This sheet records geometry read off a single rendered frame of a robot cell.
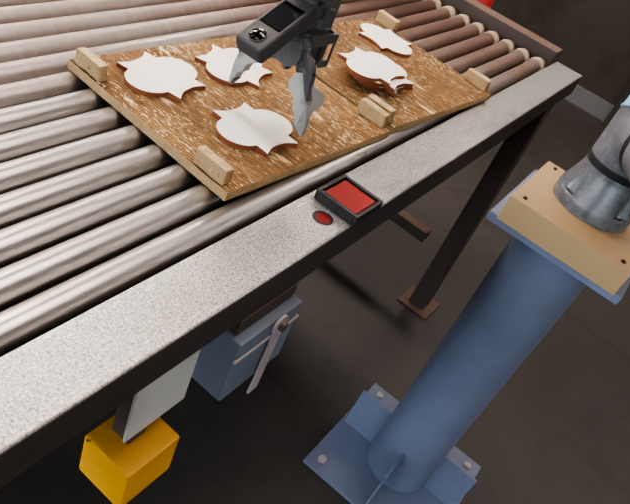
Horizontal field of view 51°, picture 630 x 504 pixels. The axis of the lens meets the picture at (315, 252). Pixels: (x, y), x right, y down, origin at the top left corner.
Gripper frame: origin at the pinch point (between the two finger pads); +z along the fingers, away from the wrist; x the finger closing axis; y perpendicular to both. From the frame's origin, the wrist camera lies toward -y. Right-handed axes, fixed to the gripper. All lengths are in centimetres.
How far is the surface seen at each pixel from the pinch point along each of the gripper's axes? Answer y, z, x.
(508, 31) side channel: 117, -2, 9
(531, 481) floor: 85, 93, -74
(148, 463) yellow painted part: -34, 29, -25
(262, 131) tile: 0.3, 2.8, -1.3
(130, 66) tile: -7.6, 3.2, 20.1
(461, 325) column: 46, 39, -36
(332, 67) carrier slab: 33.6, 2.1, 10.4
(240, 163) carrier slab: -8.1, 4.1, -5.2
